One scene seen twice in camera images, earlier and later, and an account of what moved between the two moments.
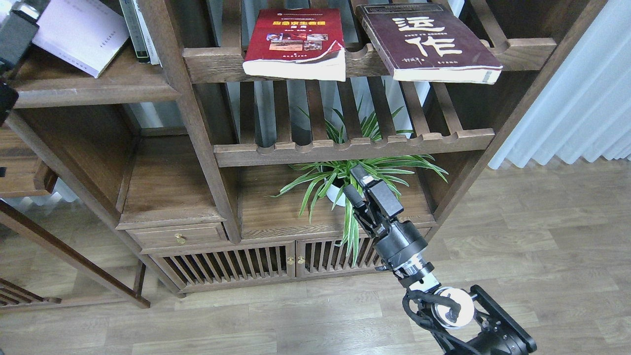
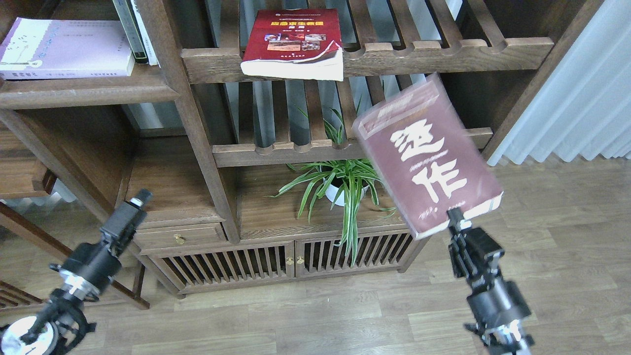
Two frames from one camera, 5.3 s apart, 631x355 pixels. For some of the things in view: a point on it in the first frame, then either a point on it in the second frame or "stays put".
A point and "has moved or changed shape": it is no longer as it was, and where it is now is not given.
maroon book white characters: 428,42 to 427,160
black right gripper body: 398,240 to 498,304
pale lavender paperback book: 87,34 has moved or changed shape
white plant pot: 332,193 stays put
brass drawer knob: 180,238 stays put
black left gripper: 17,29 to 91,266
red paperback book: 300,43 stays put
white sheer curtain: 586,110 stays put
